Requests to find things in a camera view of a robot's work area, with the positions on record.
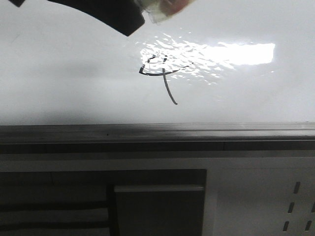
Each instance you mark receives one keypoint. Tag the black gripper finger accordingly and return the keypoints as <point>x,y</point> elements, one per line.
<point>122,15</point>

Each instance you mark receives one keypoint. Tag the white whiteboard marker with tape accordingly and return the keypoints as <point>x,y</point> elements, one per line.
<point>162,10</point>

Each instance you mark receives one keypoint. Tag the dark grey box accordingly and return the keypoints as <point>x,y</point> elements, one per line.
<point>160,212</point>

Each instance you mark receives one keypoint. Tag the white glossy whiteboard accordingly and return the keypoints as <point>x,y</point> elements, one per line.
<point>217,61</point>

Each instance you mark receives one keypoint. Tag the grey aluminium whiteboard frame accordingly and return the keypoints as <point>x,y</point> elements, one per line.
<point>75,138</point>

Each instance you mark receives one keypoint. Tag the white perforated metal panel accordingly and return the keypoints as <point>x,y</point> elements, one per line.
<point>247,193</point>

